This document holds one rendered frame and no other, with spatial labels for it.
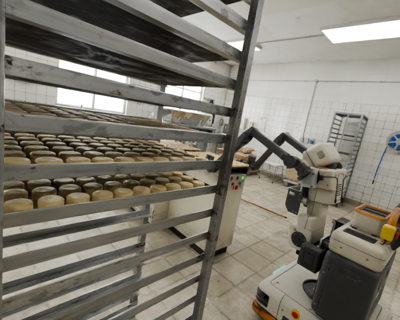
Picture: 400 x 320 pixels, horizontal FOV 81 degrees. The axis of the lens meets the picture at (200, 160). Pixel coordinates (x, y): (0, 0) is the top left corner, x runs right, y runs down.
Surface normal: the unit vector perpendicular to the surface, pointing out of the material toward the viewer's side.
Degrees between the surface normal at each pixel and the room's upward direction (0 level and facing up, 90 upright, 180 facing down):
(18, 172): 90
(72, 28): 90
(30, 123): 90
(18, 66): 90
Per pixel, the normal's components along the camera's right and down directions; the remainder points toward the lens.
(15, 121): 0.69, 0.25
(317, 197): -0.74, 0.00
